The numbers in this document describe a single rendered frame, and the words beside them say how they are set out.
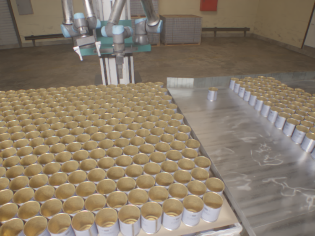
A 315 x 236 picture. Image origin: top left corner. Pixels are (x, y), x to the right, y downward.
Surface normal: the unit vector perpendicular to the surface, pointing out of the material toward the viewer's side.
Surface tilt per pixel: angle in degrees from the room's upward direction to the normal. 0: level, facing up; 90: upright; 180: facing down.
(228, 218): 2
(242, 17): 90
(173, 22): 92
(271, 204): 0
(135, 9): 91
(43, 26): 90
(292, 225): 0
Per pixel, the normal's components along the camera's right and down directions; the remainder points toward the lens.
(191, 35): 0.15, 0.53
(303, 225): 0.00, -0.85
